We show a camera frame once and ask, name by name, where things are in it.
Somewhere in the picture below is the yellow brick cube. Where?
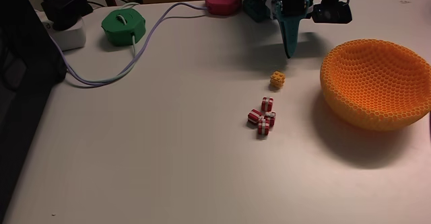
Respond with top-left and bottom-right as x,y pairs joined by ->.
269,70 -> 286,89

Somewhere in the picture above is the red white striped cube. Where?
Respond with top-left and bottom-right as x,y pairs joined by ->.
261,96 -> 274,113
257,120 -> 270,137
264,111 -> 277,127
247,108 -> 263,125

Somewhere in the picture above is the yellow honeycomb basket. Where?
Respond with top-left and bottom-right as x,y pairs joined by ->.
319,38 -> 431,133

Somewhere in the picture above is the pink hexagonal box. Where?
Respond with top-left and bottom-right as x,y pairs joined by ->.
204,0 -> 242,16

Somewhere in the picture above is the green hexagonal box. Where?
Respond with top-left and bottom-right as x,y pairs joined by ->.
101,7 -> 147,47

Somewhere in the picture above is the white power strip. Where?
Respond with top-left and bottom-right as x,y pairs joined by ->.
39,15 -> 87,52

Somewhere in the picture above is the black power adapter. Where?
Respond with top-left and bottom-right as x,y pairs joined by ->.
40,0 -> 94,32

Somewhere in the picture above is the large black object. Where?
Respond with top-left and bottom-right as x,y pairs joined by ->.
0,0 -> 68,220

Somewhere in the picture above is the black camera box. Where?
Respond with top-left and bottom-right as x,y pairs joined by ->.
306,0 -> 353,25

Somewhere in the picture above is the purple cable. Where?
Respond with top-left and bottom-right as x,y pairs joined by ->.
49,1 -> 209,88

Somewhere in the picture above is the pale green cable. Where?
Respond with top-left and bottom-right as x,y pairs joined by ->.
96,1 -> 141,85

